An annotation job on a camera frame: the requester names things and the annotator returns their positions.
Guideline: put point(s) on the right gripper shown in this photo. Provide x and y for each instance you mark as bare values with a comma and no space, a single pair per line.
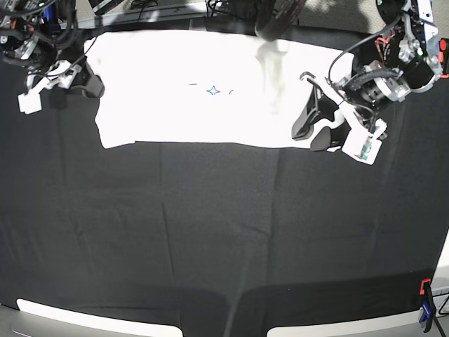
64,74

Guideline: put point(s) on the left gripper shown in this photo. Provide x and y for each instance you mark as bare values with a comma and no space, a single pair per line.
329,116

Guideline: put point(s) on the white printed t-shirt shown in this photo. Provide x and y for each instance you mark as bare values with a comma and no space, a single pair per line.
189,86

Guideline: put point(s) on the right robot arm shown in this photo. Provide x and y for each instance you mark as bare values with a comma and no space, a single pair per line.
44,38

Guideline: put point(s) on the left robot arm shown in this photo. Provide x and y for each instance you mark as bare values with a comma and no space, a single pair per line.
408,58

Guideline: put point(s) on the blue clamp top left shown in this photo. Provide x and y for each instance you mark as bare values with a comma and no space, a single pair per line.
48,18

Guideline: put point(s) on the red clamp top right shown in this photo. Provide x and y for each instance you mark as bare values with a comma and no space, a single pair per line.
443,57

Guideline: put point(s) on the black tablecloth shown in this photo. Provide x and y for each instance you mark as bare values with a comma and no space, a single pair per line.
219,239

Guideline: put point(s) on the red blue clamp bottom right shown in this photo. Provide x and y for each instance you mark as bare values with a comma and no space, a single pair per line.
428,308

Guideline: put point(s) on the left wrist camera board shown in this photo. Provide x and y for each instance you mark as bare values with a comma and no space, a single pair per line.
361,146

